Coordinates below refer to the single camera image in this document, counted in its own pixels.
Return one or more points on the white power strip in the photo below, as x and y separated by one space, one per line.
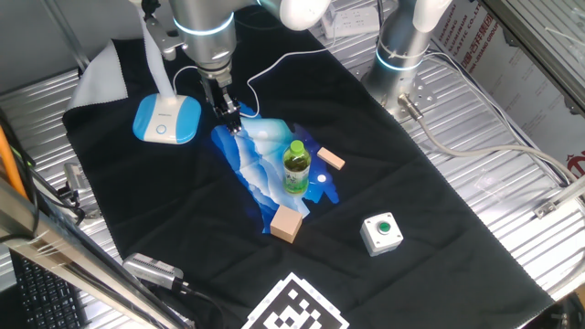
352 20

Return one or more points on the black white marker board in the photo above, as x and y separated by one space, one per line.
292 306

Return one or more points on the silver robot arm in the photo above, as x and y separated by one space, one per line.
205 41

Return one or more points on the blue mountain print patch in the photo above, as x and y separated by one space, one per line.
256 155

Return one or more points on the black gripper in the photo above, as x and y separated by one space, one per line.
221 98

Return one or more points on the green tea bottle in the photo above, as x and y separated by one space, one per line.
296 173

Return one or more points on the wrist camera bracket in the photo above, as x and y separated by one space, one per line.
160 36

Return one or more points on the black cloth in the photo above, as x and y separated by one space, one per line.
183 205

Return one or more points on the white cloth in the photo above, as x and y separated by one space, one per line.
100 77

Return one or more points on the blue white desk lamp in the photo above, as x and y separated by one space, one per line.
183 119

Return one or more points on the white box green button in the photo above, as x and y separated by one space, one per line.
379 237

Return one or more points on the silver camera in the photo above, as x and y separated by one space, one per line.
151 269

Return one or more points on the aluminium frame rail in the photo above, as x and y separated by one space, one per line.
539 50

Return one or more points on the silver clamp device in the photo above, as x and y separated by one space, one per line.
75 176

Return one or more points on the aluminium profile piece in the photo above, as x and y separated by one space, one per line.
562 196

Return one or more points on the white board red print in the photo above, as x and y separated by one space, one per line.
525 91

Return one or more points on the wooden cube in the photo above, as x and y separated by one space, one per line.
285 224

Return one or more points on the black keyboard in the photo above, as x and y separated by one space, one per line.
41 297

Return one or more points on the flat wooden block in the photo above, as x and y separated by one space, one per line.
330 158

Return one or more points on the aluminium frame bar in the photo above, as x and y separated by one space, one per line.
68 260

